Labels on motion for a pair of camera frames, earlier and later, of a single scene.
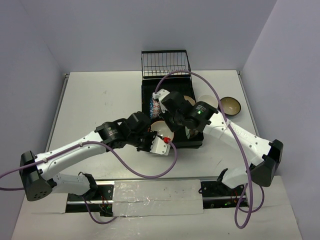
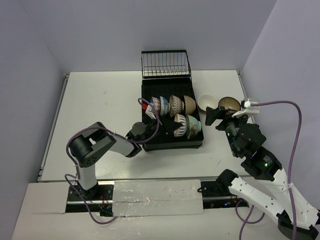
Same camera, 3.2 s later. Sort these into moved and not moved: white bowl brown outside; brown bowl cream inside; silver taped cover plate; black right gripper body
Moved: black right gripper body
Not moved: silver taped cover plate; brown bowl cream inside; white bowl brown outside
